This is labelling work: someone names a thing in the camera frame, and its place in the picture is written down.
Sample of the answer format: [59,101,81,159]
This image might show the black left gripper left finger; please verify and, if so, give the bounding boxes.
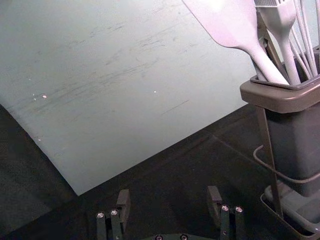
[96,188,132,240]

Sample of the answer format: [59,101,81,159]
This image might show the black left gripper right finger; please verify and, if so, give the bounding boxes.
[206,185,247,240]

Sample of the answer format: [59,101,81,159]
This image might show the black table cloth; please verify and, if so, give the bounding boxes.
[0,102,320,240]

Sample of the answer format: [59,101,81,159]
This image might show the grey plastic utensil holder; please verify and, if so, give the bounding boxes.
[239,45,320,198]

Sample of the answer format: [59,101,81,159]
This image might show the grey silicone spatula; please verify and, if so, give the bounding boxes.
[181,0,291,86]

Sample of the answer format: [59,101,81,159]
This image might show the grey silicone basting brush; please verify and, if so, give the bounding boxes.
[253,0,302,86]

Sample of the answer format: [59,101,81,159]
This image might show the plain pale wall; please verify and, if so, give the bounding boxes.
[0,0,320,197]

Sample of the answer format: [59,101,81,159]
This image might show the grey wire whisk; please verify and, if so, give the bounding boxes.
[290,0,320,79]

